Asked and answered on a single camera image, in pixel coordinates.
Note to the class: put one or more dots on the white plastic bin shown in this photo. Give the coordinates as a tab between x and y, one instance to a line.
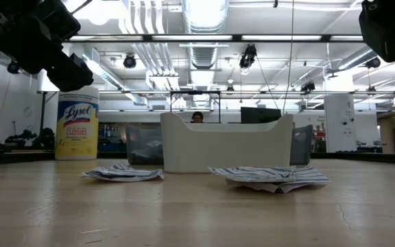
225	147

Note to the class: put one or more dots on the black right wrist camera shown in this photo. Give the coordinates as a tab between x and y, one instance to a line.
389	31

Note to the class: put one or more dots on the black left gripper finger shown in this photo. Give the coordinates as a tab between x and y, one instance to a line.
70	84
69	65

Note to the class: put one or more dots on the black table frame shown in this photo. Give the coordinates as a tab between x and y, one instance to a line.
12	156

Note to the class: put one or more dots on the person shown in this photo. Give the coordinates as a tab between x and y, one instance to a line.
45	139
197	117

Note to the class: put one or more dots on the Lysol wipes canister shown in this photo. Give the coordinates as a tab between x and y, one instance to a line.
77	137

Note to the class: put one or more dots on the black ceiling camera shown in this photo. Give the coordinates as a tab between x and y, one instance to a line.
373	62
308	87
14	67
129	61

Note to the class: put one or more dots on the white pillar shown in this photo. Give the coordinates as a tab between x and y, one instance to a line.
339	123

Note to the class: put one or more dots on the black background robot arm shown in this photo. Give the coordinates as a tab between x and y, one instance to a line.
19	139

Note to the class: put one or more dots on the grey translucent plastic bin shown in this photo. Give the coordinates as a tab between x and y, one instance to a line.
302	147
142	137

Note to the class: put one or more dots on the silver ventilation duct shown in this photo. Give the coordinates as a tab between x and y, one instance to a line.
202	55

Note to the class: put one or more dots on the black monitor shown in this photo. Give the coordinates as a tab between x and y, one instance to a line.
259	115

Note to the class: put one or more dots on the plain white packet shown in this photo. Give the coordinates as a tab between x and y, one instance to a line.
269	187

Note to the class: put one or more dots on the blue striped bandage packet pile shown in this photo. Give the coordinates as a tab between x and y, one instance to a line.
252	173

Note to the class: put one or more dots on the black hanging camera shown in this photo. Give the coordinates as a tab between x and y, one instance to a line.
249	55

